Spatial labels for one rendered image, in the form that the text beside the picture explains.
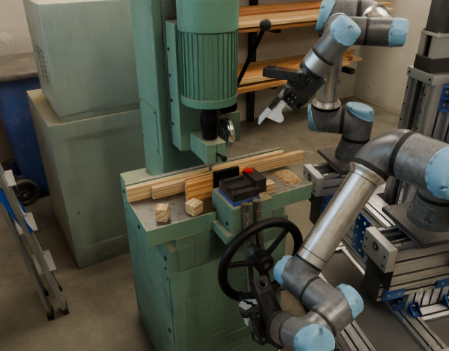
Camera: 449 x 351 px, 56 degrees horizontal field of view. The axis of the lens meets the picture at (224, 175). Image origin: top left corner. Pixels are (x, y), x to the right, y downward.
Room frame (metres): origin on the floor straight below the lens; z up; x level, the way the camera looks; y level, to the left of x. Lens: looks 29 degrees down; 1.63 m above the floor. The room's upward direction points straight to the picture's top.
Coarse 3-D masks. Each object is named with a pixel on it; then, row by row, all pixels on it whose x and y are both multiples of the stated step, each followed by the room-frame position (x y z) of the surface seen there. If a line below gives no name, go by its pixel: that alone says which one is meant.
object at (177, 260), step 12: (144, 168) 1.58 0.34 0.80; (120, 180) 1.52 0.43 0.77; (132, 180) 1.47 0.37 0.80; (276, 228) 1.20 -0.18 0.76; (216, 240) 1.10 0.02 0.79; (252, 240) 1.16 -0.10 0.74; (264, 240) 1.18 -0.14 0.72; (168, 252) 1.04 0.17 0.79; (180, 252) 1.04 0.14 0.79; (192, 252) 1.06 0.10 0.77; (204, 252) 1.07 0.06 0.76; (216, 252) 1.10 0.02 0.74; (168, 264) 1.04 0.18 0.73; (180, 264) 1.04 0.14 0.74; (192, 264) 1.05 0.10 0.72
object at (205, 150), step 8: (192, 136) 1.31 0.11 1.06; (200, 136) 1.28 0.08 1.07; (192, 144) 1.31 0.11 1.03; (200, 144) 1.25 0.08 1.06; (208, 144) 1.22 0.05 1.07; (216, 144) 1.23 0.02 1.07; (224, 144) 1.24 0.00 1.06; (200, 152) 1.25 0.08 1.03; (208, 152) 1.21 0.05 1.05; (216, 152) 1.23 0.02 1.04; (224, 152) 1.24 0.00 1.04; (208, 160) 1.21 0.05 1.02; (216, 160) 1.23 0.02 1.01
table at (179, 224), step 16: (272, 176) 1.32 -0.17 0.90; (288, 192) 1.22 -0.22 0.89; (304, 192) 1.25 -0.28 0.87; (128, 208) 1.16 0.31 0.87; (144, 208) 1.11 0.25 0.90; (176, 208) 1.11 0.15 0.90; (208, 208) 1.11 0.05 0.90; (272, 208) 1.19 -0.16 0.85; (144, 224) 1.02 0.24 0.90; (160, 224) 1.02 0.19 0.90; (176, 224) 1.03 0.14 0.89; (192, 224) 1.06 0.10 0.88; (208, 224) 1.08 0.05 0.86; (144, 240) 1.02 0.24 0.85; (160, 240) 1.01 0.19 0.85; (224, 240) 1.01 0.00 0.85
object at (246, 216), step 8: (256, 200) 1.05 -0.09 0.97; (248, 208) 1.02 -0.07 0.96; (256, 208) 1.04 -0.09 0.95; (248, 216) 1.02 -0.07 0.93; (256, 216) 1.04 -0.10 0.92; (248, 224) 1.02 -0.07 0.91; (248, 240) 1.01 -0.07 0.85; (256, 240) 1.04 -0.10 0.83; (248, 248) 1.01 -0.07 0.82; (264, 248) 1.04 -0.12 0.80; (248, 256) 1.01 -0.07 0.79; (248, 272) 1.01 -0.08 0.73; (248, 280) 1.01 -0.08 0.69; (248, 288) 1.01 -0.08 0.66; (280, 288) 1.09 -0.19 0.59
